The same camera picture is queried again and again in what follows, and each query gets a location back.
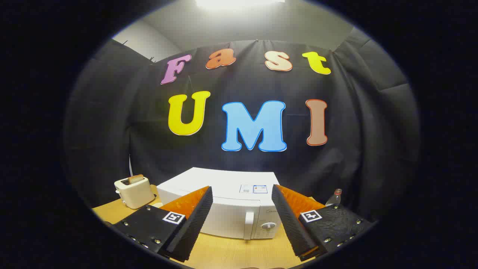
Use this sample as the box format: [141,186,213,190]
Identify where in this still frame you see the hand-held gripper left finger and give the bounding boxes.
[112,186,213,263]

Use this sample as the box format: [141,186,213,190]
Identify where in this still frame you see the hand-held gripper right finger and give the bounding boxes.
[271,184,378,262]

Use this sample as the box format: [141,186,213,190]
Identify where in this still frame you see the white microwave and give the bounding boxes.
[156,167,284,240]

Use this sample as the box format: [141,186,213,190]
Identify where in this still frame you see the clear plastic bottle red label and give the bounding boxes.
[325,188,343,207]

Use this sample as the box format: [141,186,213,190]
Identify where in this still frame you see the cream toaster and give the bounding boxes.
[114,175,156,210]

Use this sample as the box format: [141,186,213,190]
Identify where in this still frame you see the ceiling light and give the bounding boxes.
[195,0,286,10]

